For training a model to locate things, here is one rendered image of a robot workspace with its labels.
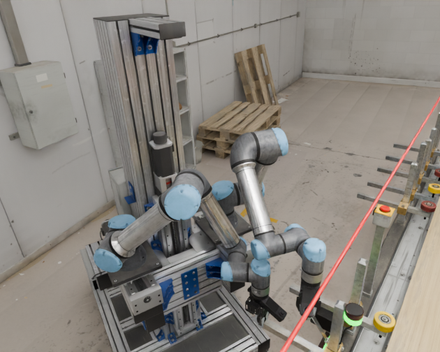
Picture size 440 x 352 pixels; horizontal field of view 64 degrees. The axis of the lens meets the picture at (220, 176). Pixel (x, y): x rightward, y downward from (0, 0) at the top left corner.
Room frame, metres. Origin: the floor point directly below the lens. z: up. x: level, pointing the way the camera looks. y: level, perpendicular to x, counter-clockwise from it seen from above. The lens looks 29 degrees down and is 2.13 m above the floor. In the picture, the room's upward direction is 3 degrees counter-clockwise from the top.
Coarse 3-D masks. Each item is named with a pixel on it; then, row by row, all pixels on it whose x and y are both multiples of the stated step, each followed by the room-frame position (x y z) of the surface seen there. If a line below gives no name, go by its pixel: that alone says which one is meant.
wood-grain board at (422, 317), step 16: (432, 224) 1.55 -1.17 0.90; (432, 240) 1.42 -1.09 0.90; (432, 256) 1.30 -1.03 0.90; (416, 272) 1.20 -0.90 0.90; (432, 272) 1.19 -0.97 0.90; (416, 288) 1.10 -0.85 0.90; (432, 288) 1.10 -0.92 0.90; (416, 304) 1.02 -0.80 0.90; (432, 304) 1.01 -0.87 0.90; (400, 320) 0.94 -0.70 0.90; (416, 320) 0.94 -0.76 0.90; (432, 320) 0.94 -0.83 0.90; (400, 336) 0.87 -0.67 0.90; (416, 336) 0.87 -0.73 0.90; (432, 336) 0.87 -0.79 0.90
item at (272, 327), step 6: (264, 324) 0.99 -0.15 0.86; (270, 324) 0.99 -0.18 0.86; (276, 324) 0.99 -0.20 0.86; (270, 330) 0.97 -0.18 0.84; (276, 330) 0.96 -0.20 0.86; (282, 330) 0.95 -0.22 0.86; (282, 336) 0.94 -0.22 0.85; (288, 336) 0.93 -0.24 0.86; (294, 342) 0.90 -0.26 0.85; (300, 342) 0.90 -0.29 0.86; (306, 342) 0.90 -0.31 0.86; (300, 348) 0.89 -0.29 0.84; (306, 348) 0.87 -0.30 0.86; (312, 348) 0.87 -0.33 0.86; (318, 348) 0.87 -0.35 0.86
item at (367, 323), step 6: (294, 288) 1.18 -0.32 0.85; (324, 300) 1.10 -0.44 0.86; (324, 306) 1.09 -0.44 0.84; (330, 306) 1.07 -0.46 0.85; (366, 318) 1.00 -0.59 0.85; (360, 324) 0.99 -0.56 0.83; (366, 324) 0.97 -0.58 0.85; (372, 324) 0.97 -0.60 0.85; (372, 330) 0.96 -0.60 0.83; (378, 330) 0.94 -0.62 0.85; (384, 336) 0.93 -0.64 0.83
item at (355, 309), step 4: (352, 304) 0.86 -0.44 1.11; (356, 304) 0.86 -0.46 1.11; (348, 308) 0.84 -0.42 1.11; (352, 308) 0.84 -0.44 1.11; (356, 308) 0.84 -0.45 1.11; (360, 308) 0.84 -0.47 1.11; (352, 312) 0.82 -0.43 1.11; (356, 312) 0.82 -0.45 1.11; (360, 312) 0.82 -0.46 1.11; (348, 328) 0.84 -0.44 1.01; (340, 340) 0.85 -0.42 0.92
